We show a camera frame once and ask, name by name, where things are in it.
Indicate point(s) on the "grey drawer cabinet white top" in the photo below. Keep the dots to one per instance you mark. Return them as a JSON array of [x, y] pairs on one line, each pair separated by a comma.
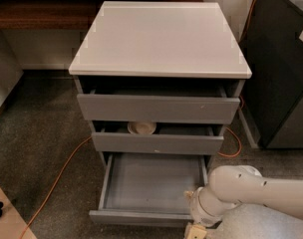
[[182, 49]]

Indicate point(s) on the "light wooden board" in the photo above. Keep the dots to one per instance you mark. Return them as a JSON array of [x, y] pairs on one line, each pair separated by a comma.
[[11, 222]]

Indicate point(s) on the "grey top drawer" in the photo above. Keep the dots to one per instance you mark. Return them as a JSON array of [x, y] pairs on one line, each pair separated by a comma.
[[158, 108]]

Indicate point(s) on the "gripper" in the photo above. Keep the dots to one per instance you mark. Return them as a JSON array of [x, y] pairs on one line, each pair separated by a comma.
[[198, 210]]

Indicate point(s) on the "grey drawer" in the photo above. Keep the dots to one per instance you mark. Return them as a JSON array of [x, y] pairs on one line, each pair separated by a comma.
[[148, 189], [158, 108], [168, 138]]

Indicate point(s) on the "brown wooden shelf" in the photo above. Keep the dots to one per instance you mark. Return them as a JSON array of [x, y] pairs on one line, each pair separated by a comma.
[[54, 14]]

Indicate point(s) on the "dark cabinet at right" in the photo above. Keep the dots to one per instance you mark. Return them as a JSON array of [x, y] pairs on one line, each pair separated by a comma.
[[272, 45]]

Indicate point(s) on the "beige ceramic bowl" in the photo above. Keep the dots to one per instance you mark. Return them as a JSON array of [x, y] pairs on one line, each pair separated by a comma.
[[145, 128]]

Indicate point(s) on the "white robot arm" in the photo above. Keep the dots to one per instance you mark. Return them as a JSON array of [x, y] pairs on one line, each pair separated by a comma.
[[230, 186]]

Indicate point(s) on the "grey middle drawer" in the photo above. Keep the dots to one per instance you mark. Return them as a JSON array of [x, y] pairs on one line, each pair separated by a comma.
[[168, 138]]

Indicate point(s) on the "grey bottom drawer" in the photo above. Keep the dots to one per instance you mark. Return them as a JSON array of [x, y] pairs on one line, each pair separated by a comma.
[[148, 189]]

